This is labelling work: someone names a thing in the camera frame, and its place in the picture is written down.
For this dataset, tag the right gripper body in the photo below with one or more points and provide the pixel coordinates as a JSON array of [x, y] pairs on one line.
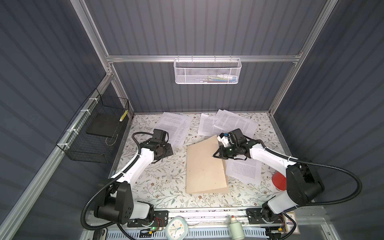
[[230, 151]]

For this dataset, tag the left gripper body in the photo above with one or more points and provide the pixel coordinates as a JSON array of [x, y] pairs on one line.
[[166, 150]]

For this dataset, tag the beige paper folder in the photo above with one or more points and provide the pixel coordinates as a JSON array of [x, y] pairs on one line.
[[205, 174]]

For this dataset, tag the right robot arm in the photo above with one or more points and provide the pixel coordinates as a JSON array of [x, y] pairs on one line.
[[303, 182]]

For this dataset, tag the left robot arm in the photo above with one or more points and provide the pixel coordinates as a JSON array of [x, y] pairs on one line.
[[114, 202]]

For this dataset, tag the floral table mat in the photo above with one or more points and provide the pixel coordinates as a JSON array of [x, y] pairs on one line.
[[164, 184]]

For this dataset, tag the yellow marker in basket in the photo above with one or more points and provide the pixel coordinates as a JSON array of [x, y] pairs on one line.
[[124, 115]]

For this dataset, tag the red pen cup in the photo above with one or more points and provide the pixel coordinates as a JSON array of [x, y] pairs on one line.
[[279, 181]]

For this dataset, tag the white glue bottle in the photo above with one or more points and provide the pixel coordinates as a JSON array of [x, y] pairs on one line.
[[236, 231]]

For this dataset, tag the white alarm clock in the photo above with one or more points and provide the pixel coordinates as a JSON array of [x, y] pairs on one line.
[[177, 229]]

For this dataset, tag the black wire basket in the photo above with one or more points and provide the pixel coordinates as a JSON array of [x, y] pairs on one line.
[[96, 132]]

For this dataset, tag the white wire basket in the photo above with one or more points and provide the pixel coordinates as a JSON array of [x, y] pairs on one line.
[[207, 71]]

